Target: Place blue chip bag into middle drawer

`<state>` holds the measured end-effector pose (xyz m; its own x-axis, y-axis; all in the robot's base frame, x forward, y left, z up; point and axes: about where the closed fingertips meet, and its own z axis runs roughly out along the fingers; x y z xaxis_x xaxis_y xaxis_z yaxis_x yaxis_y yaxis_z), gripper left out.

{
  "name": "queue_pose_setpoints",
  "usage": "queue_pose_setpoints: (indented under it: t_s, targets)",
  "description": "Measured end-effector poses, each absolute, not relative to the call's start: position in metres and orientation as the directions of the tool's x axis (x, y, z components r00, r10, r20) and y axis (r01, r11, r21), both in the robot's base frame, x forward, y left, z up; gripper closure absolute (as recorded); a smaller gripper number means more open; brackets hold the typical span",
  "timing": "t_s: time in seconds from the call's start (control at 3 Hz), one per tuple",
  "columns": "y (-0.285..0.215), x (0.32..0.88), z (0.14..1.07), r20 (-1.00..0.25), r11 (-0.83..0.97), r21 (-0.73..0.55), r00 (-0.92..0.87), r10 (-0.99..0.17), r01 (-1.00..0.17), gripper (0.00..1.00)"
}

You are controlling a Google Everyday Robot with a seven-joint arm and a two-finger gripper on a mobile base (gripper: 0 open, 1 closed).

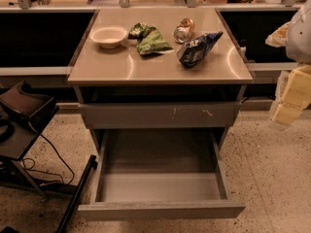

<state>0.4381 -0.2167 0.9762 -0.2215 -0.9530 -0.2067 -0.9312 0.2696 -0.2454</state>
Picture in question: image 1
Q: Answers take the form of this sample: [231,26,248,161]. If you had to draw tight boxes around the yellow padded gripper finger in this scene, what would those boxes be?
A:
[269,65,311,131]

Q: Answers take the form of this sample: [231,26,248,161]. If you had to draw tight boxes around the blue chip bag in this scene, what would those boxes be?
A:
[177,31,224,69]

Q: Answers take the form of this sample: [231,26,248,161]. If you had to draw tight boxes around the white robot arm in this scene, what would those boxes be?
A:
[265,0,311,130]

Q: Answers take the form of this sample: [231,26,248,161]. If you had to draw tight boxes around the closed grey top drawer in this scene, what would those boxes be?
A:
[79,102,241,129]

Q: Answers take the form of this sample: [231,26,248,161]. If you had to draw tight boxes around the grey drawer cabinet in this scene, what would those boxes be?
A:
[68,7,253,145]

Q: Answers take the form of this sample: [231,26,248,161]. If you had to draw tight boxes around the green chip bag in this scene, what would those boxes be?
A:
[127,23,173,55]

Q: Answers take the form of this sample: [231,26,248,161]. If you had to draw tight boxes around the open grey middle drawer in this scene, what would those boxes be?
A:
[79,129,245,221]

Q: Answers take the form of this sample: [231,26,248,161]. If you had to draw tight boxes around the crushed gold soda can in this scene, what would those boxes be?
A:
[174,18,194,44]

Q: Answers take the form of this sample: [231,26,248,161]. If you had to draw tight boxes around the white bowl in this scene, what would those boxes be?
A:
[89,26,127,50]

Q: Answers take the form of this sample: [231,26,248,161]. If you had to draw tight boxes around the black floor bar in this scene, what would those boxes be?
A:
[55,155,97,233]

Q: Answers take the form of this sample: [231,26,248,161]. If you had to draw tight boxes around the black cable on floor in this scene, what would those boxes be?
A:
[21,123,76,186]

